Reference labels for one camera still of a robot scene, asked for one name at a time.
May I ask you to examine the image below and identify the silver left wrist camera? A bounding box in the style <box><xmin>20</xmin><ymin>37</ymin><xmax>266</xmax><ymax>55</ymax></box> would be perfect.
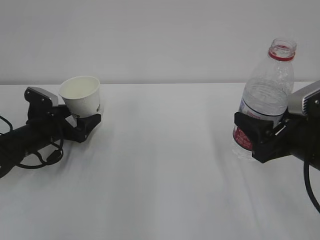
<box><xmin>24</xmin><ymin>86</ymin><xmax>59</xmax><ymax>120</ymax></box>

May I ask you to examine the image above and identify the white paper cup green logo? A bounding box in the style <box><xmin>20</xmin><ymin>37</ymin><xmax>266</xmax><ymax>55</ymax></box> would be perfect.
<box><xmin>59</xmin><ymin>76</ymin><xmax>101</xmax><ymax>120</ymax></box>

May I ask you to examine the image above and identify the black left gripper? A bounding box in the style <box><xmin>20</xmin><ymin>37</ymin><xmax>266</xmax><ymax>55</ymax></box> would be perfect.
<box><xmin>26</xmin><ymin>104</ymin><xmax>102</xmax><ymax>143</ymax></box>

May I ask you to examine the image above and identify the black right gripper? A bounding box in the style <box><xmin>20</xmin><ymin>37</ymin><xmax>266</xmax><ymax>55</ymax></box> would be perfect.
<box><xmin>234</xmin><ymin>112</ymin><xmax>320</xmax><ymax>164</ymax></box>

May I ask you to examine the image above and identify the clear plastic water bottle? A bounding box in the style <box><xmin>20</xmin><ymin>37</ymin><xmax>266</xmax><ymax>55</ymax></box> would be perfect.
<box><xmin>231</xmin><ymin>37</ymin><xmax>298</xmax><ymax>161</ymax></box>

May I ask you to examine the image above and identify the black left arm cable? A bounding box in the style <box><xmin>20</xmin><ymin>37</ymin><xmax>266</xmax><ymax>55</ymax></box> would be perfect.
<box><xmin>0</xmin><ymin>115</ymin><xmax>65</xmax><ymax>169</ymax></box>

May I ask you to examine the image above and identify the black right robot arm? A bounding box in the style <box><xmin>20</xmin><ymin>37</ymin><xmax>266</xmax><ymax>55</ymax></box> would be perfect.
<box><xmin>234</xmin><ymin>111</ymin><xmax>320</xmax><ymax>170</ymax></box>

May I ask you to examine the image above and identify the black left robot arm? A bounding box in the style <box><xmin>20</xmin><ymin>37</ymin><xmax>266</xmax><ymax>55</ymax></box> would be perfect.
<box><xmin>0</xmin><ymin>104</ymin><xmax>102</xmax><ymax>177</ymax></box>

